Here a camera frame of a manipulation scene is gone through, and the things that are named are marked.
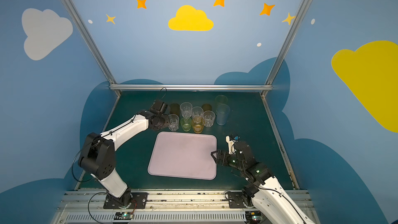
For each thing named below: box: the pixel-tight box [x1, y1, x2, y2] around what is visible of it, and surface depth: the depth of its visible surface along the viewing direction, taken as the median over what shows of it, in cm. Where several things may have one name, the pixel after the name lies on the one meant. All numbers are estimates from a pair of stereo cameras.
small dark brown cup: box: [201, 103, 212, 112], surface depth 106 cm
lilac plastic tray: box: [147, 131, 218, 181], surface depth 92 cm
